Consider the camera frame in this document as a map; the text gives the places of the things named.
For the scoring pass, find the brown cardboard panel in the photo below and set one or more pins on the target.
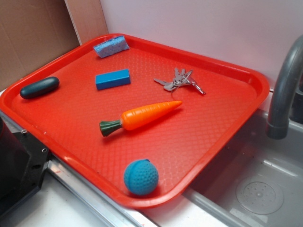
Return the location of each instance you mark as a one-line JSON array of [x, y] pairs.
[[36, 32]]

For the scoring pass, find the blue rectangular block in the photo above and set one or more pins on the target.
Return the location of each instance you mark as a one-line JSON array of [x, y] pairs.
[[112, 79]]

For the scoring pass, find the blue dimpled ball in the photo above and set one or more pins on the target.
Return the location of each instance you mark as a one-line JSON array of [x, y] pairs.
[[141, 177]]

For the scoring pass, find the red plastic tray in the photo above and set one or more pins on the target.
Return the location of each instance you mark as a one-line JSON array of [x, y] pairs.
[[179, 144]]

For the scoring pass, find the dark teal oval case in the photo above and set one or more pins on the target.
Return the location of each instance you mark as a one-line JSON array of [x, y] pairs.
[[40, 88]]

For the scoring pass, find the grey faucet spout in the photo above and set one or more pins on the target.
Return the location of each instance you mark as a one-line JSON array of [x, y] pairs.
[[287, 100]]

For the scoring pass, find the silver key bunch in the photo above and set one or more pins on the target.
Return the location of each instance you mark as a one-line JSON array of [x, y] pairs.
[[181, 79]]

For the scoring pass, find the black machine base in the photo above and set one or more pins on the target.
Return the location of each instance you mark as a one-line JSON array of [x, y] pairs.
[[23, 161]]

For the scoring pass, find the grey sink basin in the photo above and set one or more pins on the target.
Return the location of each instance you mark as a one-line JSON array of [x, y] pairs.
[[254, 181]]

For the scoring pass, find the blue sponge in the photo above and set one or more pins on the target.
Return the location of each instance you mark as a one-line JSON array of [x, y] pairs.
[[111, 47]]

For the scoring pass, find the orange toy carrot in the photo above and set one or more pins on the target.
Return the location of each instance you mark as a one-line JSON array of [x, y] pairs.
[[138, 117]]

